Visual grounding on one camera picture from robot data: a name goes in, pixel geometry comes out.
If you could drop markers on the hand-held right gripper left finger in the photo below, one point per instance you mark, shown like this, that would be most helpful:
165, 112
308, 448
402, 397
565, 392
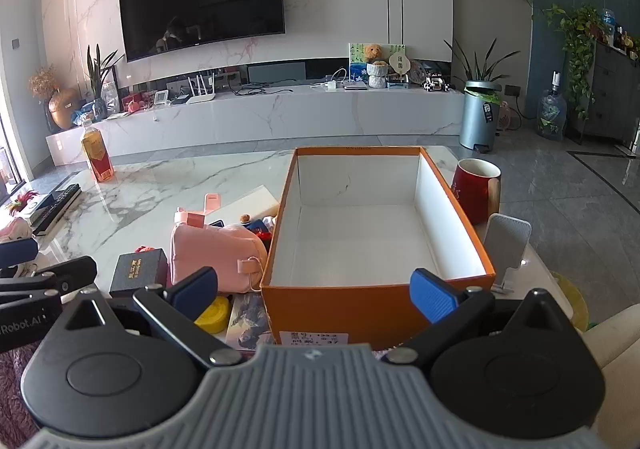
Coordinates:
192, 286

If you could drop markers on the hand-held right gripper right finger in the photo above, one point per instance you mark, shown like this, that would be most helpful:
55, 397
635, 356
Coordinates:
435, 296

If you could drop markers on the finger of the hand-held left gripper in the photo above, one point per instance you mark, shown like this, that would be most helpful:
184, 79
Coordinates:
60, 276
15, 253

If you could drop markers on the yellow round case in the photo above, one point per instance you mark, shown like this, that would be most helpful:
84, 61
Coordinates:
212, 316

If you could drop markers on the pink fabric pouch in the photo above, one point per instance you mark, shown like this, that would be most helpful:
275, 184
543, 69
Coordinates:
210, 254

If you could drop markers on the dark gift box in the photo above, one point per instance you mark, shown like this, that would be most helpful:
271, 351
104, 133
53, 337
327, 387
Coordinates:
137, 271

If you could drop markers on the orange crochet toy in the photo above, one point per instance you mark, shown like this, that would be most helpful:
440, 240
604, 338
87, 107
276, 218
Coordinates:
141, 249

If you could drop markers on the purple printed card box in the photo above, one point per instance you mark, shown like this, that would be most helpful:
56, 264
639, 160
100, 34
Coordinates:
245, 324

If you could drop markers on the pink folding phone stand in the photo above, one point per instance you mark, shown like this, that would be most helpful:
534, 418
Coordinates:
212, 204

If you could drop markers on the small bear plush white coat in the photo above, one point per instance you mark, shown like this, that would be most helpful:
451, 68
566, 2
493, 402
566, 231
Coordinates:
245, 219

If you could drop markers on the brown white plush blue cap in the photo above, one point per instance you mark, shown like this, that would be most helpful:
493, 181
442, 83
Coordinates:
260, 229

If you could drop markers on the beige cardboard box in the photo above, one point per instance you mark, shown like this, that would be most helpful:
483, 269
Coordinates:
250, 201

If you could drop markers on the orange cardboard box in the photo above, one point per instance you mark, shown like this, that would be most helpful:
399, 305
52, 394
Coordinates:
325, 314

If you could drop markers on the white black plush toy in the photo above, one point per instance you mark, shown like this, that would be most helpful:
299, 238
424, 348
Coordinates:
12, 229

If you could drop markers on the red feather ornament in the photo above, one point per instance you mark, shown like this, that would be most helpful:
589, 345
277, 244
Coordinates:
22, 201

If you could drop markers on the black remote control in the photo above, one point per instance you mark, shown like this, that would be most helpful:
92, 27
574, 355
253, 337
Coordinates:
55, 209

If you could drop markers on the grey phone stand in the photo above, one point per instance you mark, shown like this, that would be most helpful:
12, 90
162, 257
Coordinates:
505, 239

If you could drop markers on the amber liquor bottle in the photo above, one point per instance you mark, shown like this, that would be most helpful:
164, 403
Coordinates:
97, 159

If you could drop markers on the bronze vase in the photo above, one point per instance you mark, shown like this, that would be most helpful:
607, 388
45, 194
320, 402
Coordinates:
62, 109

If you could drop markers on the blue plastic bag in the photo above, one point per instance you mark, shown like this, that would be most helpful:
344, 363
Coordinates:
90, 110

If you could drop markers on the dried flowers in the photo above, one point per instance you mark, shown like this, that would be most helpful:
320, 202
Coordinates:
42, 81

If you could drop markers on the silver trash bin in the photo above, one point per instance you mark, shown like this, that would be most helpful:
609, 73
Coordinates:
475, 121

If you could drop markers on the white marble tv console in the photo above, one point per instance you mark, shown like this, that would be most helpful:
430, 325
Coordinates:
280, 119

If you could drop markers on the white router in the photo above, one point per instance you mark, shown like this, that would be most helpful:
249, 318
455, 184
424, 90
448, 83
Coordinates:
200, 96

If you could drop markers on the small pink fan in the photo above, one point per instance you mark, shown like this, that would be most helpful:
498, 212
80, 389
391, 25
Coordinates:
507, 119

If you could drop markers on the beige cushion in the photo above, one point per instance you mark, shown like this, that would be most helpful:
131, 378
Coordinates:
620, 369

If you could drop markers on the tall green leaf plant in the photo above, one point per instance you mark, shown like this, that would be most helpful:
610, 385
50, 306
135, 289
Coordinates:
97, 69

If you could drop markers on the black white toy car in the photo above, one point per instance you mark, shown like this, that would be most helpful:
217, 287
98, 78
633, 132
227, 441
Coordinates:
437, 84

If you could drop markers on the water jug with pump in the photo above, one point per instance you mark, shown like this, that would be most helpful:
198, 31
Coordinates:
550, 116

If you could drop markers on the long leaf potted plant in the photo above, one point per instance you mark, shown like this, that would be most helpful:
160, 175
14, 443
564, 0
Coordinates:
475, 69

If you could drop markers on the round hand fan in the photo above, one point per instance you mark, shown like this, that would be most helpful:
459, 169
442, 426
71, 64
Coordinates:
400, 63

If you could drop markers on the green painting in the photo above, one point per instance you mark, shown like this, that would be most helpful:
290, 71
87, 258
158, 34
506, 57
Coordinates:
356, 59

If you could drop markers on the brown teddy bear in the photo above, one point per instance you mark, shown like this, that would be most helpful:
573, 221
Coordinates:
372, 51

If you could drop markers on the grey cabinet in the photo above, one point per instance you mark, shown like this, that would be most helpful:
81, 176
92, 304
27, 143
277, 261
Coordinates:
610, 89

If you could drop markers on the hanging vine plant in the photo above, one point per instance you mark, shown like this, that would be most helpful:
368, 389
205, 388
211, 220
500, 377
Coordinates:
580, 44

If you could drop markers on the clear plastic bottle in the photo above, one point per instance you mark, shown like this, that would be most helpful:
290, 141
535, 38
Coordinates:
607, 21

